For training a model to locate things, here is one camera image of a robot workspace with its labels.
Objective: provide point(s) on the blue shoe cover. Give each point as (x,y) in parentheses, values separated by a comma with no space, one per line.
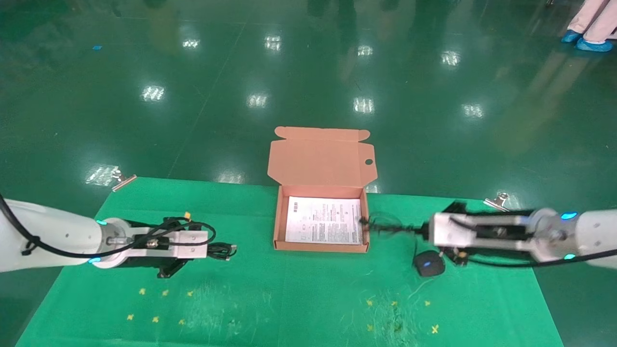
(571,36)
(595,46)

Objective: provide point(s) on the silver metal binder clip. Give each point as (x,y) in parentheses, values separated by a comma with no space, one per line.
(499,202)
(123,180)

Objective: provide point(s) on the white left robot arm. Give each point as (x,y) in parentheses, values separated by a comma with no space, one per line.
(53,236)

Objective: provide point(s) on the white printed instruction sheet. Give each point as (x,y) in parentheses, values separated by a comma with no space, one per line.
(324,220)

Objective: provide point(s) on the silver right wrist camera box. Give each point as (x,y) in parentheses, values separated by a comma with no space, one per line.
(446,229)

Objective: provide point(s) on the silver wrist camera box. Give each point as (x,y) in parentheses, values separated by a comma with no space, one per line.
(193,238)
(446,229)

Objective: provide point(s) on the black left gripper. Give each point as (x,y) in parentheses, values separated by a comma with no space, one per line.
(144,262)

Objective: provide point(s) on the open brown cardboard box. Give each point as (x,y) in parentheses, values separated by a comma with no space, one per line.
(320,159)

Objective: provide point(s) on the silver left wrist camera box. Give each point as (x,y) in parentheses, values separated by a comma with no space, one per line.
(193,238)

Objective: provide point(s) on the person in pink trousers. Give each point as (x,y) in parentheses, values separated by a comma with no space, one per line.
(595,17)

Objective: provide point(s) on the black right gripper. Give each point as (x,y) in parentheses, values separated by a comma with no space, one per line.
(458,256)

